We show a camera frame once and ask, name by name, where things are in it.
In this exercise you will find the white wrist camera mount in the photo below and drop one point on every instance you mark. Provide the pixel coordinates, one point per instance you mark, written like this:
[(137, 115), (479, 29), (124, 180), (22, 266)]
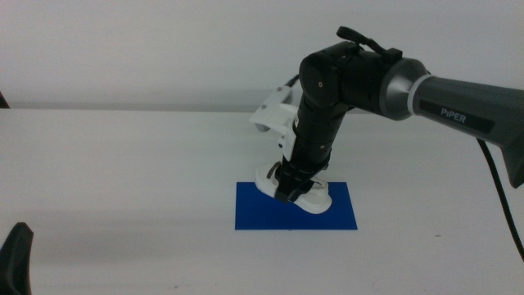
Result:
[(275, 116)]

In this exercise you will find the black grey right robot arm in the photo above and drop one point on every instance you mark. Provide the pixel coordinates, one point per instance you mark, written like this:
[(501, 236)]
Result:
[(450, 102)]

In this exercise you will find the dark object at table edge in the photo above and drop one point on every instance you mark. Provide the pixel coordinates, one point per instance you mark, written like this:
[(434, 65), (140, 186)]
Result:
[(2, 103)]

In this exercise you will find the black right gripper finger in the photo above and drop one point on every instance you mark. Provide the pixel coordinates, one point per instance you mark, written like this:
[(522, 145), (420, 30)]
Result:
[(284, 193), (304, 191)]

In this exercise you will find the blue rectangular mat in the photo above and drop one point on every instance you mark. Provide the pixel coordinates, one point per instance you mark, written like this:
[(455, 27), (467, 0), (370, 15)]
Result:
[(262, 217)]

